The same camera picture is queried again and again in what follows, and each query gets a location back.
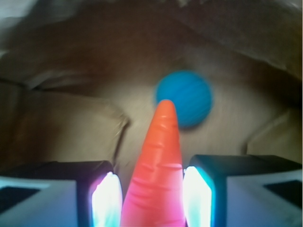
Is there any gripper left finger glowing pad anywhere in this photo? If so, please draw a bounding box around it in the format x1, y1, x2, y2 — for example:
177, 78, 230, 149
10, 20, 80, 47
0, 161, 122, 227

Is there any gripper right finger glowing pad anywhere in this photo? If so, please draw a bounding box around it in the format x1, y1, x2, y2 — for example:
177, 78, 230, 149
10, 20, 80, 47
183, 155, 303, 227

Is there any orange plastic toy carrot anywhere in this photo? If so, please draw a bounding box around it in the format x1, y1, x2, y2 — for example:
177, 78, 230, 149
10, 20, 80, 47
120, 100, 186, 227

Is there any brown paper bag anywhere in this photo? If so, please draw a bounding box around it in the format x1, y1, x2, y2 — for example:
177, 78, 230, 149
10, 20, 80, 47
0, 0, 303, 172

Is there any blue rubber ball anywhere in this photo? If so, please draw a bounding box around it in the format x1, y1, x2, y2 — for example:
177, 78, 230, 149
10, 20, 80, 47
155, 70, 213, 128

